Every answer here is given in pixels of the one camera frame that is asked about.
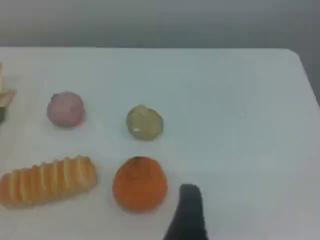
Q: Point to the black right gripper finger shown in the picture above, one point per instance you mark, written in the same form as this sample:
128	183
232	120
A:
190	215

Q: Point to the long sliced bread loaf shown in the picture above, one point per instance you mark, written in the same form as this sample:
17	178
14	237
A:
47	181

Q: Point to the orange round pastry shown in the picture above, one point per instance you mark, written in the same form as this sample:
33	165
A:
139	185

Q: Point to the pink round pastry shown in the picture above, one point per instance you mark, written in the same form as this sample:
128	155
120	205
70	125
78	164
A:
65	109

